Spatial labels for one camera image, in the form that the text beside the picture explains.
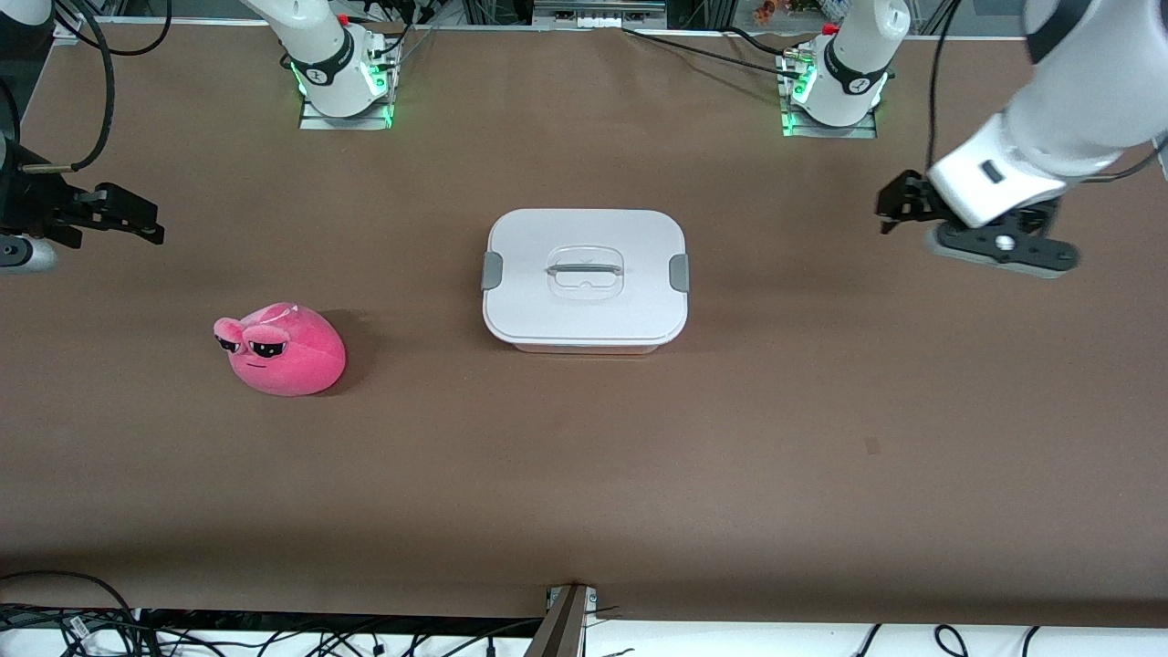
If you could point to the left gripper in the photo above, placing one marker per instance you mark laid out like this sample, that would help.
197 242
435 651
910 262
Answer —
915 199

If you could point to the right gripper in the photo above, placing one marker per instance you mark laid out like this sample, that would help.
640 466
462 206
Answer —
27 203

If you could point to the pink plush toy with sunglasses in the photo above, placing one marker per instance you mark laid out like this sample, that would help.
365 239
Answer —
292 356

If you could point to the white box lid grey latches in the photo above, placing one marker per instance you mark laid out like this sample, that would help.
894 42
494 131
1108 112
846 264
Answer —
547 319

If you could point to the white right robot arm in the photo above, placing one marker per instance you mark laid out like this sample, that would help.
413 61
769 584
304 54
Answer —
327 55

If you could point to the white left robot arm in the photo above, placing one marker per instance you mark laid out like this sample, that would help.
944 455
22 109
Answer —
858 64

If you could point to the pink plastic box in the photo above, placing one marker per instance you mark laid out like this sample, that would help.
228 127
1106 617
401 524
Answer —
584 349

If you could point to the grey metal connector box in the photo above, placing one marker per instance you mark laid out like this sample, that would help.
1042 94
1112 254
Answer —
598 11

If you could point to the small orange figurine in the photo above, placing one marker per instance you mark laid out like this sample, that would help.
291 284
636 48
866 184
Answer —
765 11

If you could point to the aluminium frame corner bracket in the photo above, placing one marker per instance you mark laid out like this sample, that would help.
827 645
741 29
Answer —
66 31

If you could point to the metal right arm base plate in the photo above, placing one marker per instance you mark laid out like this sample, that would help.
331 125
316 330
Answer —
345 121

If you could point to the aluminium profile post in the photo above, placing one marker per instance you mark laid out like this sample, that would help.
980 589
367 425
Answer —
561 630

